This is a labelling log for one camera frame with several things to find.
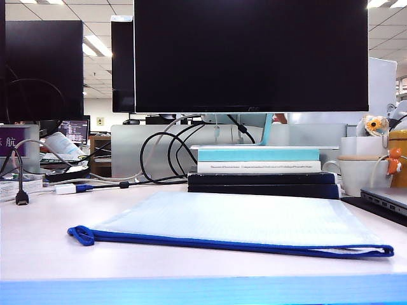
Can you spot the background laptop screen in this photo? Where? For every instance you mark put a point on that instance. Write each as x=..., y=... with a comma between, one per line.
x=74, y=130

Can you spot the sunflower plush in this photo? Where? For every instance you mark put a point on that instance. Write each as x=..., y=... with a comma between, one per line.
x=376, y=124

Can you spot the thick black box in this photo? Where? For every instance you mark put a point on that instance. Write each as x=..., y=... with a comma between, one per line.
x=260, y=189

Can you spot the white mug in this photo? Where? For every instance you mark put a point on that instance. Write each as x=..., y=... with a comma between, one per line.
x=359, y=178

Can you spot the orange fox figure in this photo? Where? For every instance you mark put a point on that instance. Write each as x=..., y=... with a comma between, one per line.
x=394, y=160

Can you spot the narrow black monitor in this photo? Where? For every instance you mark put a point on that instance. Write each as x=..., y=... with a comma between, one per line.
x=122, y=63

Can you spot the small white cardboard box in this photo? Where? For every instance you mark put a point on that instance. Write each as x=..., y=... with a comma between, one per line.
x=19, y=189

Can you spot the white storage box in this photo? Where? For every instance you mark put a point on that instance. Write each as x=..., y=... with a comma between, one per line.
x=359, y=146

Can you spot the ceiling light panel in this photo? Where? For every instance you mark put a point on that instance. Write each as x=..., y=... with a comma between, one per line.
x=97, y=46

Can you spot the brown wooden cabinet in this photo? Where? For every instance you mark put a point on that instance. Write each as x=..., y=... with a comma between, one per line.
x=100, y=152

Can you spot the purple desk sign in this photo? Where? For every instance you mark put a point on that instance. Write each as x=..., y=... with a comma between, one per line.
x=16, y=143

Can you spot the grey laptop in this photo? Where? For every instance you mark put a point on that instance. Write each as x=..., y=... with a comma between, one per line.
x=388, y=198

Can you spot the black monitor with thin bezel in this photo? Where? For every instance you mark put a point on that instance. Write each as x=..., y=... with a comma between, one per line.
x=44, y=70

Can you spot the thin black box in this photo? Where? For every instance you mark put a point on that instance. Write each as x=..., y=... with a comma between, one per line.
x=260, y=178

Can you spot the white book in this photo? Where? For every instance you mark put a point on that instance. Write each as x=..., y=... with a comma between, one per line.
x=257, y=167

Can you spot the white board panel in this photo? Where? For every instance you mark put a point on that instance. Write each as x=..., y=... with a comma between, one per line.
x=383, y=85

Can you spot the wooden mug lid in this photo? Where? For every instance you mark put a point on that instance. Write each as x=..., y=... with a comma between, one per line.
x=359, y=157

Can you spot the large black AOC monitor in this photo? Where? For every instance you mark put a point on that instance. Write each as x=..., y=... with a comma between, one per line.
x=251, y=54

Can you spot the grey plush toy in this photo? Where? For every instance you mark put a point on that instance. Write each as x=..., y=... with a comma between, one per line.
x=399, y=111

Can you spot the white USB adapter blue plug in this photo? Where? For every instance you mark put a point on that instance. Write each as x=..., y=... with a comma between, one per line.
x=66, y=189

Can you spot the black flat device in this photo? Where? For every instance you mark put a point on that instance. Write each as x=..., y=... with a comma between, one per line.
x=68, y=174

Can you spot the yellow canister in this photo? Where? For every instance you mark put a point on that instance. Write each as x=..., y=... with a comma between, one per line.
x=400, y=143

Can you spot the transparent file bag blue zipper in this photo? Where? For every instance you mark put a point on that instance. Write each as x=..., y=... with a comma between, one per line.
x=222, y=216

